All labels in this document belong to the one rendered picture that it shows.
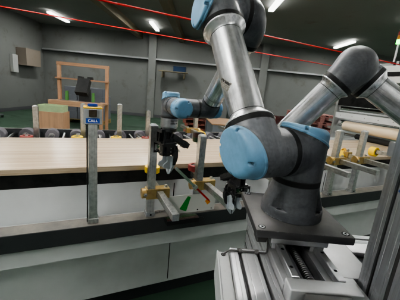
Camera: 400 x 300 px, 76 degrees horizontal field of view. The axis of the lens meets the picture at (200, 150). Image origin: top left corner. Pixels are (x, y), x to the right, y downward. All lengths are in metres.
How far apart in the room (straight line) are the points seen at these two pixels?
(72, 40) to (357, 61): 11.99
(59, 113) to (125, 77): 5.37
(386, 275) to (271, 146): 0.33
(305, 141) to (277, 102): 10.94
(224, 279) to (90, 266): 1.18
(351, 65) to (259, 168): 0.44
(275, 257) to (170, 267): 1.25
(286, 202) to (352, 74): 0.40
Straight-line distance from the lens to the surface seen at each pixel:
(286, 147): 0.57
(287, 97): 11.67
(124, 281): 1.79
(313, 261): 0.67
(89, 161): 1.18
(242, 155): 0.53
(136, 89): 11.45
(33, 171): 1.42
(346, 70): 0.84
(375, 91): 0.98
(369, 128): 3.65
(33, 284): 1.73
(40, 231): 1.29
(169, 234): 1.43
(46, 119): 6.85
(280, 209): 0.67
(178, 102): 0.96
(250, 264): 0.63
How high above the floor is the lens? 1.33
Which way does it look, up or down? 13 degrees down
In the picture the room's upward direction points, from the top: 5 degrees clockwise
